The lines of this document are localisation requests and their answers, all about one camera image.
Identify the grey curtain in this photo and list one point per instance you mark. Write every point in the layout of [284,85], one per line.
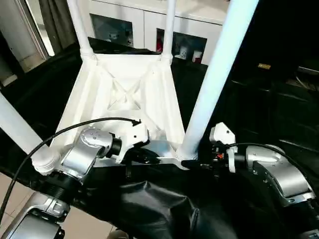
[57,20]

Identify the black plastic mat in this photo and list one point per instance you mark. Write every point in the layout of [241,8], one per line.
[279,114]

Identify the white plastic table top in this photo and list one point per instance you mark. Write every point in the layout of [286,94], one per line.
[124,84]

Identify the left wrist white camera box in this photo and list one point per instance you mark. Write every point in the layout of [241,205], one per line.
[132,137]

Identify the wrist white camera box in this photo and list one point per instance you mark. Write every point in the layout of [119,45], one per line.
[224,137]
[132,137]

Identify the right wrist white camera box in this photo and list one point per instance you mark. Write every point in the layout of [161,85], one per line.
[224,137]

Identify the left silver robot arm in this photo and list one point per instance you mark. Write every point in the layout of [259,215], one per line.
[75,159]

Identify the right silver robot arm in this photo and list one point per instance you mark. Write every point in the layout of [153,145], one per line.
[279,174]

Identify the white glass-door cabinet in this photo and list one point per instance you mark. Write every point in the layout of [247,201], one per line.
[139,15]

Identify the small white jar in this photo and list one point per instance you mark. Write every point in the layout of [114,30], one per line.
[197,56]

